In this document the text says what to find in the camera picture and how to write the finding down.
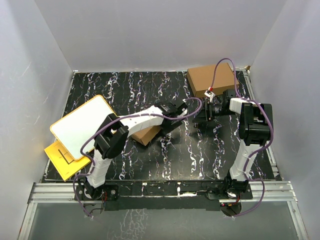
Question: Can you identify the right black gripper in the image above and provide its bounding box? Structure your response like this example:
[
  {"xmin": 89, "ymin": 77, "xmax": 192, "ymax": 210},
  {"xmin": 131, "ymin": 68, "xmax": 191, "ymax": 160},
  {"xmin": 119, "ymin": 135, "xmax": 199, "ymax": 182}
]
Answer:
[{"xmin": 192, "ymin": 100, "xmax": 236, "ymax": 122}]

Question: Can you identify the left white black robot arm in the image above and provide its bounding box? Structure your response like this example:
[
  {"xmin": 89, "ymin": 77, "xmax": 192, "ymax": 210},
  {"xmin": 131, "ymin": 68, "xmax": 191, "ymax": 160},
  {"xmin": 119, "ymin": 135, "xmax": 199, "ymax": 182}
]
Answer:
[{"xmin": 80, "ymin": 102, "xmax": 188, "ymax": 200}]

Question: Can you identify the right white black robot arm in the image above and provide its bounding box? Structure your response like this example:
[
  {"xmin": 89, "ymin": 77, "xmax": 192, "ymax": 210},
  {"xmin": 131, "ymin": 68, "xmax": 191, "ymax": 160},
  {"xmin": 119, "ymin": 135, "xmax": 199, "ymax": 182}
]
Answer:
[{"xmin": 193, "ymin": 88, "xmax": 274, "ymax": 199}]

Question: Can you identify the closed brown cardboard box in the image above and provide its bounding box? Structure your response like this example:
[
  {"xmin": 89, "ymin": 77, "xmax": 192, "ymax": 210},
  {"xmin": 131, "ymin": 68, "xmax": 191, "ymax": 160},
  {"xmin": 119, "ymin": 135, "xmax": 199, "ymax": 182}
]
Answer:
[{"xmin": 187, "ymin": 62, "xmax": 240, "ymax": 99}]

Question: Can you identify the white board yellow rim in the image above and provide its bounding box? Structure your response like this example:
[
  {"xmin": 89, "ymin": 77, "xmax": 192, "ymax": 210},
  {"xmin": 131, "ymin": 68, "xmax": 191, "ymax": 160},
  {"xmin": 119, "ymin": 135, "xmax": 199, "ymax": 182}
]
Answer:
[{"xmin": 50, "ymin": 95, "xmax": 114, "ymax": 161}]

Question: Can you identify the yellow flat board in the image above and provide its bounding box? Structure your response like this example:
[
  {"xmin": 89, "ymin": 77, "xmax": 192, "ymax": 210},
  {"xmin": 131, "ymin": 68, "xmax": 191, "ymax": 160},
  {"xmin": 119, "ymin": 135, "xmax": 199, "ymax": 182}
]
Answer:
[{"xmin": 44, "ymin": 141, "xmax": 91, "ymax": 182}]

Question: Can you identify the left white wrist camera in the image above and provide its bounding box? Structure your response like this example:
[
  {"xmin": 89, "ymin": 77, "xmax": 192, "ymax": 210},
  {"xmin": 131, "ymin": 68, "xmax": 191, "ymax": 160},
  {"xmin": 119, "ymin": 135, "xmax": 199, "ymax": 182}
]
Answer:
[{"xmin": 175, "ymin": 99, "xmax": 188, "ymax": 118}]

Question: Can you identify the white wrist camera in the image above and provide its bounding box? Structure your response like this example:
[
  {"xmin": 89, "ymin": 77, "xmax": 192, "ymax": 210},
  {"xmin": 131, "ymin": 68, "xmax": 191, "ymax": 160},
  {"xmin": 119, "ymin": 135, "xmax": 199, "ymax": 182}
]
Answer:
[
  {"xmin": 204, "ymin": 89, "xmax": 216, "ymax": 103},
  {"xmin": 175, "ymin": 99, "xmax": 188, "ymax": 118}
]

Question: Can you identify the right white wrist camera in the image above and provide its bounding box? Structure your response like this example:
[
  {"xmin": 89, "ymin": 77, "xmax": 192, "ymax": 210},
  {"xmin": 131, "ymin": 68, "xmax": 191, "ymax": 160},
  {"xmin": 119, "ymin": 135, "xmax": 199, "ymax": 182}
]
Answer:
[{"xmin": 204, "ymin": 89, "xmax": 216, "ymax": 103}]

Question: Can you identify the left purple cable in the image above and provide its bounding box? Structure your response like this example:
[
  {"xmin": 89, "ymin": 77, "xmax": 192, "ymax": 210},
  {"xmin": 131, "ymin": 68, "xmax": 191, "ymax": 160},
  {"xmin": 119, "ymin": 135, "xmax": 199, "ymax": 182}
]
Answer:
[{"xmin": 72, "ymin": 97, "xmax": 203, "ymax": 218}]

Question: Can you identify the aluminium frame rail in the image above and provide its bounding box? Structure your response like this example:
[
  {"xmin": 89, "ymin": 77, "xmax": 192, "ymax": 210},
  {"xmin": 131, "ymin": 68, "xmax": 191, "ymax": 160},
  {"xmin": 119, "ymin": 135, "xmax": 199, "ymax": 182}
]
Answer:
[{"xmin": 18, "ymin": 180, "xmax": 309, "ymax": 240}]

